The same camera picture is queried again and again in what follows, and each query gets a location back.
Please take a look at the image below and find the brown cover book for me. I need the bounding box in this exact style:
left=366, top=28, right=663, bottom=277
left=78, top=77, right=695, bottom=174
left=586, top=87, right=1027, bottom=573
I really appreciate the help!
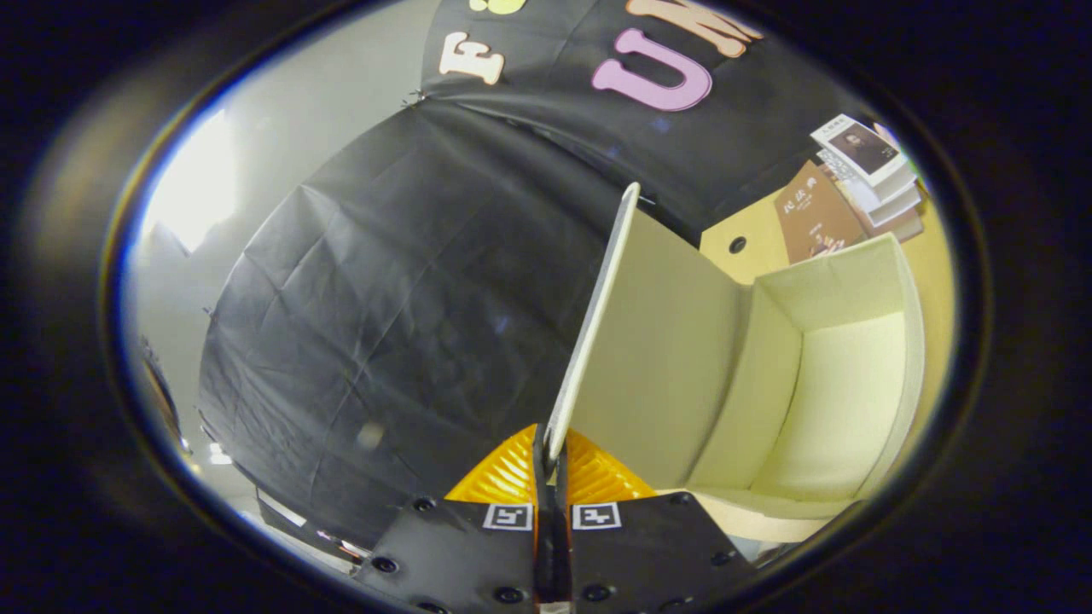
left=773, top=159, right=869, bottom=266

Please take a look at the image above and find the white portrait cover book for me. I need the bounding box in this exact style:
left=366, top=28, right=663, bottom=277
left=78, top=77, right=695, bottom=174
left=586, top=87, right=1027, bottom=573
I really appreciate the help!
left=809, top=113, right=909, bottom=187

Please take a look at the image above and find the thin pale book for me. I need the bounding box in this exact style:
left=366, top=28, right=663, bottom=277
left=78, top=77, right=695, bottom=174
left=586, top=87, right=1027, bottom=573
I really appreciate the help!
left=845, top=189, right=926, bottom=243

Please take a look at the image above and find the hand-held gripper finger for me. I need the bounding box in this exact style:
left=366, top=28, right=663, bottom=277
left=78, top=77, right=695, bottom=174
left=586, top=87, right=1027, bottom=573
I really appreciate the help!
left=354, top=424, right=555, bottom=614
left=553, top=429, right=758, bottom=614

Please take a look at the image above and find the beige fabric storage box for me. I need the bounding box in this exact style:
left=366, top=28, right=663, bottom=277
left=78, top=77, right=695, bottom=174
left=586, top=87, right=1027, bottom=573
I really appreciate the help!
left=544, top=181, right=927, bottom=544

